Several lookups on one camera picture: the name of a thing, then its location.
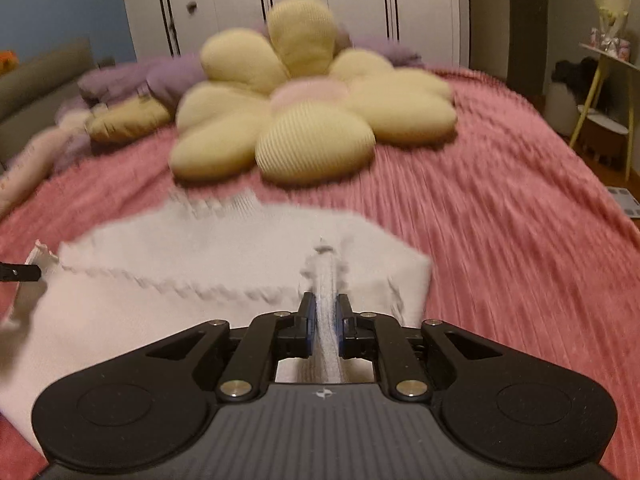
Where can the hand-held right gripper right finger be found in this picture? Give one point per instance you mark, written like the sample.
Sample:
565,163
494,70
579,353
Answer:
342,327

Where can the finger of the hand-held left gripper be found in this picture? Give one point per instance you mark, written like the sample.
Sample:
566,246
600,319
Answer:
20,272

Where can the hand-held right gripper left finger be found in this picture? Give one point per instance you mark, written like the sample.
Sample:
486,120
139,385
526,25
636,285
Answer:
310,322

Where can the white ribbed knit sweater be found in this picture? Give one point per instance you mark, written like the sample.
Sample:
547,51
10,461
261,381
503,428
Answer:
150,320

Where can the pink plush toy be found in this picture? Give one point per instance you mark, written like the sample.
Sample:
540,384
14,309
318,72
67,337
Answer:
30,160

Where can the yellow flower pillow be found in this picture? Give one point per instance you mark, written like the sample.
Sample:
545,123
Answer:
310,145

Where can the yellow leaf pillow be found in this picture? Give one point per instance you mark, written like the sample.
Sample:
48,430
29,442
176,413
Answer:
130,120

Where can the grey sofa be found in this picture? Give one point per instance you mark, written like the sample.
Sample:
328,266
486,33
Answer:
40,85

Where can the orange toy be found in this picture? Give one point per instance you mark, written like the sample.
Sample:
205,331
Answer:
7,61

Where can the purple quilt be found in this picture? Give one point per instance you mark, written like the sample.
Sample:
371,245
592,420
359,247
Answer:
165,77

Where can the white bin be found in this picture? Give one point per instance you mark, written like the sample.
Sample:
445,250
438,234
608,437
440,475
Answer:
562,110

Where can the white wardrobe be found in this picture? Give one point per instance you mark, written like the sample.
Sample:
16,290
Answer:
225,0

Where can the yellow-legged side table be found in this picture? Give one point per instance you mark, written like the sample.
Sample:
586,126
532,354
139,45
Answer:
605,120

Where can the dark cloth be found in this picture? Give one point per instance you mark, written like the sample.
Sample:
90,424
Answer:
575,75

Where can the wrapped flower bouquet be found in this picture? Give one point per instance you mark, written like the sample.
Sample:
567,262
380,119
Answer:
611,15

